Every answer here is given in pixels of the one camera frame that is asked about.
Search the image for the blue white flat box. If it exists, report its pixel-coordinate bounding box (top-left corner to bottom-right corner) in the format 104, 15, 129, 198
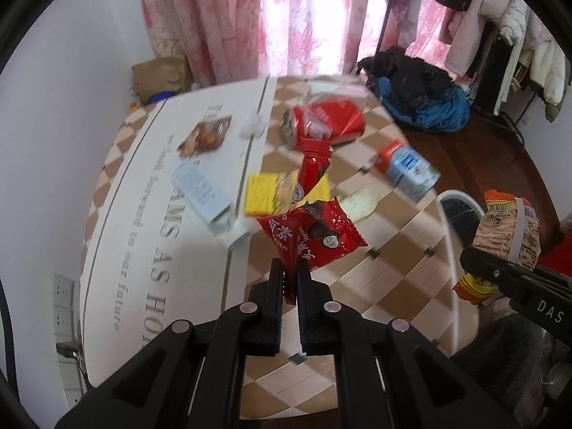
171, 159, 234, 235

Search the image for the crushed red soda can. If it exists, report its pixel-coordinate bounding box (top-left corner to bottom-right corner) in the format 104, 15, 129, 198
281, 97, 365, 149

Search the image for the white crumpled paper scrap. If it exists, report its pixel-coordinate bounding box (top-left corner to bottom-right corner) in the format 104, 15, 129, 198
339, 187, 381, 223

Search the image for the brown snack packet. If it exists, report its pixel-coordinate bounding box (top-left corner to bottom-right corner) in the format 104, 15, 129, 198
177, 115, 232, 158

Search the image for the hanging clothes rack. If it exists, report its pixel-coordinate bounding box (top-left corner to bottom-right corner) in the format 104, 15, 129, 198
386, 0, 571, 122

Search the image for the orange instant noodle wrapper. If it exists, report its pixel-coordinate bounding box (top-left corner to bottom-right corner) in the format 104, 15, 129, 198
453, 189, 541, 305

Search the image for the brown paper bag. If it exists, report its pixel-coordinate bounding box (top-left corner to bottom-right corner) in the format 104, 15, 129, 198
132, 55, 193, 105

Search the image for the white wall socket strip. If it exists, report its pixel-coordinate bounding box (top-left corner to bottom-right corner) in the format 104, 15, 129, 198
52, 274, 87, 407

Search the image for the white round trash bin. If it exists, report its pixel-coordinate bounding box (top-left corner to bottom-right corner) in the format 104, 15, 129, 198
437, 190, 484, 354

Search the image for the blue milk carton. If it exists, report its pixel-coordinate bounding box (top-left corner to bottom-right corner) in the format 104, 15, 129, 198
374, 139, 441, 202

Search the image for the yellow snack packet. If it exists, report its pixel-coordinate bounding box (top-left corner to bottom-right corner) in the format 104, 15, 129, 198
243, 172, 331, 217

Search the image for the pink floral curtain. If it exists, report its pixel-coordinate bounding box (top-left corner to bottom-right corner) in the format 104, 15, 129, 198
135, 0, 453, 87

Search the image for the crumpled clear plastic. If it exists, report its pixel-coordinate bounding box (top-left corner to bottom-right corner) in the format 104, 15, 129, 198
240, 112, 267, 139

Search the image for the blue black clothes pile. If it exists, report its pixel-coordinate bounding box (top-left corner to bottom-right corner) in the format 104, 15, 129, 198
357, 46, 470, 133

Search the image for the red snack wrapper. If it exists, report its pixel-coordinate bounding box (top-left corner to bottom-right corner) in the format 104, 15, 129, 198
257, 138, 366, 304

